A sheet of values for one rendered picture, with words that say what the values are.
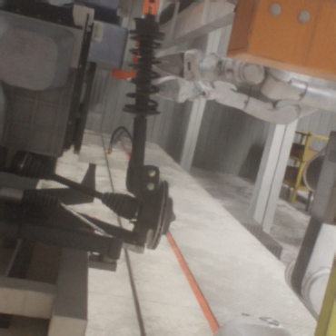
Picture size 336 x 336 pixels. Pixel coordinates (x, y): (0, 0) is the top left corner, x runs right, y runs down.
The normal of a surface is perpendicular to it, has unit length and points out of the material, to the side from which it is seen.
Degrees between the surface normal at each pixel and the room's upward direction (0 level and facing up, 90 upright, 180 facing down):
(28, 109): 90
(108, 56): 90
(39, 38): 90
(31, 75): 90
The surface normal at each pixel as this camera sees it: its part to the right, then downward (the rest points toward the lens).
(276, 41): 0.13, 0.17
